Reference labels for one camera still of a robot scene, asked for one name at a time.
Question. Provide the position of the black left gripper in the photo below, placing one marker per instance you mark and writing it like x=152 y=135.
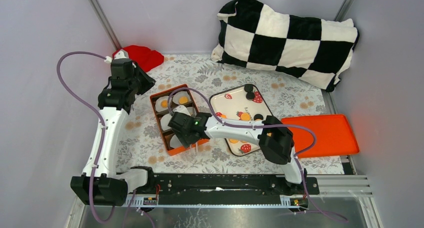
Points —
x=148 y=82

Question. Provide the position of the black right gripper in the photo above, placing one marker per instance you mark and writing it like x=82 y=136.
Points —
x=185 y=140

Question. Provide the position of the metal serving tongs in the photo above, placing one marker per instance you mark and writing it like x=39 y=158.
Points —
x=196 y=147

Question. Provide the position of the orange cookie tin box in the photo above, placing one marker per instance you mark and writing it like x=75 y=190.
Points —
x=166 y=135

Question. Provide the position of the white strawberry tray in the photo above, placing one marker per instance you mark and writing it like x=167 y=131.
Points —
x=231 y=103

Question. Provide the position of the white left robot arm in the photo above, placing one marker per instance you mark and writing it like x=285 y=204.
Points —
x=100 y=184

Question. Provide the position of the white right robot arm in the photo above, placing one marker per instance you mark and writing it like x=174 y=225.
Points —
x=273 y=137

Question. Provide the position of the floral tablecloth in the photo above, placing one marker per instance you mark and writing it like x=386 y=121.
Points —
x=140 y=142

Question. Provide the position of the red cloth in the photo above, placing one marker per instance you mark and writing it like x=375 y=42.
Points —
x=146 y=58

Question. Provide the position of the black sandwich cookie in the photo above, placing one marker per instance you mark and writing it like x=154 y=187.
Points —
x=248 y=88
x=250 y=96
x=258 y=117

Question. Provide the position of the orange tin lid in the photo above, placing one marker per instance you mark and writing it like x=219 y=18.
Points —
x=334 y=135

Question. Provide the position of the checkered black white pillow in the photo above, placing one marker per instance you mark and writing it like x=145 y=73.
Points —
x=314 y=50

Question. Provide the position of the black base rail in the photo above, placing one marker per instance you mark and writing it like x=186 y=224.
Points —
x=223 y=189

